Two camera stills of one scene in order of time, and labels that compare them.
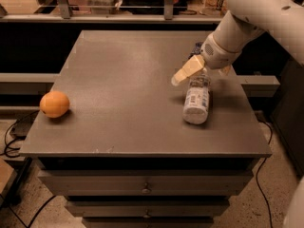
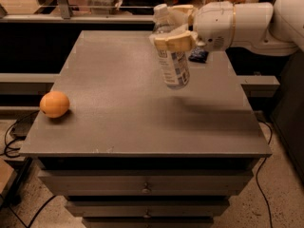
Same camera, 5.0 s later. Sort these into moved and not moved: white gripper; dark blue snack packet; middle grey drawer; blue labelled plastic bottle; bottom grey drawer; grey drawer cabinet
Moved: blue labelled plastic bottle; white gripper
Not moved: bottom grey drawer; middle grey drawer; dark blue snack packet; grey drawer cabinet
